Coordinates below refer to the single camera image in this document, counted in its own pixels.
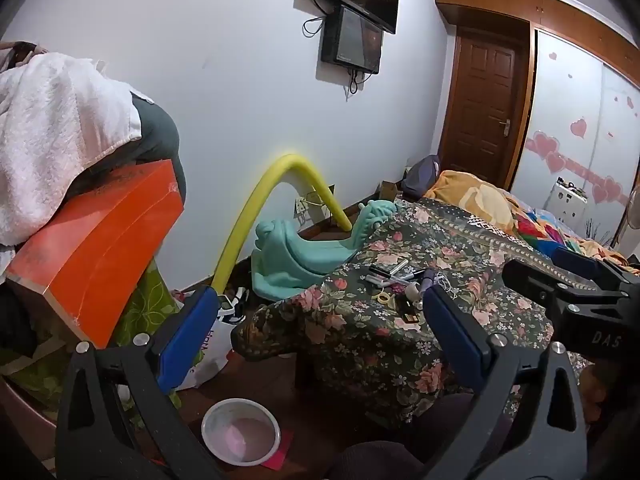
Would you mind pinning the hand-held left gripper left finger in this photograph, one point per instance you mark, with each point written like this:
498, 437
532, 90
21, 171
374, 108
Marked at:
186, 332

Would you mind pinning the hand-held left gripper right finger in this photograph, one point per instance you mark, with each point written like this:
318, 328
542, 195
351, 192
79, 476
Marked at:
452, 332

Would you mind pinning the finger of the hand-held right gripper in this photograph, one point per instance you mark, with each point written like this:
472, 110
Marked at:
580, 260
535, 275

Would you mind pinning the clear pen with black cap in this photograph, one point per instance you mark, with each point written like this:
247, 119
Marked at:
384, 270

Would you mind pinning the white plastic bag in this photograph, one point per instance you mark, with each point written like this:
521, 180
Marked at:
216, 355

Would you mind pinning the small black box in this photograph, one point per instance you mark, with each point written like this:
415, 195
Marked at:
411, 317

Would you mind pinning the colourful blanket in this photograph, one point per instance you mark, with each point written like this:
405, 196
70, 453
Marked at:
540, 230

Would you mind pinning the white net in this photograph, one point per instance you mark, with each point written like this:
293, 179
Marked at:
445, 281

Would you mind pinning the green floral cloth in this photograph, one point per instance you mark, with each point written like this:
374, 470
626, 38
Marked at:
145, 300

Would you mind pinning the white tape roll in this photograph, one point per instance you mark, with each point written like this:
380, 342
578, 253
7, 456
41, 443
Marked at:
412, 291

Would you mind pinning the purple cylinder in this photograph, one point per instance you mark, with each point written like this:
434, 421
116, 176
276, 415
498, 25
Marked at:
428, 280

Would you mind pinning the small white cabinet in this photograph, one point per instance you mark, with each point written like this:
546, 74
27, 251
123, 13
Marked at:
565, 202

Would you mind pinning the yellowish tape roll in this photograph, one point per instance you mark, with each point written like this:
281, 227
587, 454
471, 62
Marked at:
382, 297

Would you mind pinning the grey marker with black cap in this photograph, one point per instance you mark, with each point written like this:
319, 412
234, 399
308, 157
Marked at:
390, 279

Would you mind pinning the orange patterned pillow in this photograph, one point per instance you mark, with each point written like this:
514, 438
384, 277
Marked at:
475, 200

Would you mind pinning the dark floral cloth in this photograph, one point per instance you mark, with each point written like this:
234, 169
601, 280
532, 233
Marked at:
350, 332

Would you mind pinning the white plastic bowl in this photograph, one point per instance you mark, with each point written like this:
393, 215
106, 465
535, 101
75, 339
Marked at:
240, 432

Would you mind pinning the orange box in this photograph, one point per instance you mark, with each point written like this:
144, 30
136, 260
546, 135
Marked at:
90, 260

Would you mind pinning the teal plastic toy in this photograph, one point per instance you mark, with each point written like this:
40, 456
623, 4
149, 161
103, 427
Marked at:
300, 260

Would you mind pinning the dark purple bag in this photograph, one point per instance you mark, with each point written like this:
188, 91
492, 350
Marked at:
420, 175

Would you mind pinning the red paper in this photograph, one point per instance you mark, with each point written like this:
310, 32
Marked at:
284, 452

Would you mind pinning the small cardboard box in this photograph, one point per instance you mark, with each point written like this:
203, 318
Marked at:
388, 191

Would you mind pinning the wardrobe with heart stickers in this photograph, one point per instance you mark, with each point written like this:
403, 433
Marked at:
565, 90

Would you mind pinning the brown wooden door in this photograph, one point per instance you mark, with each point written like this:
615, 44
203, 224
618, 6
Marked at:
480, 105

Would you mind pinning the dark green cloth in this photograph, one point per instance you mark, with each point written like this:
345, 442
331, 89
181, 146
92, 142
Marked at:
160, 135

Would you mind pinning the yellow foam tube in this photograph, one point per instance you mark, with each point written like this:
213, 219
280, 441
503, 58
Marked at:
295, 162

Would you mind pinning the white towel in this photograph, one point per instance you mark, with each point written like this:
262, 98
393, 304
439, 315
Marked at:
50, 125

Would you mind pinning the wall socket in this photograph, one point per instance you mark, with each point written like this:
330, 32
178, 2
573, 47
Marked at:
301, 206

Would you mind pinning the small black wall monitor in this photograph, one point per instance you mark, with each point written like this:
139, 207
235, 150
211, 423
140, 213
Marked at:
350, 40

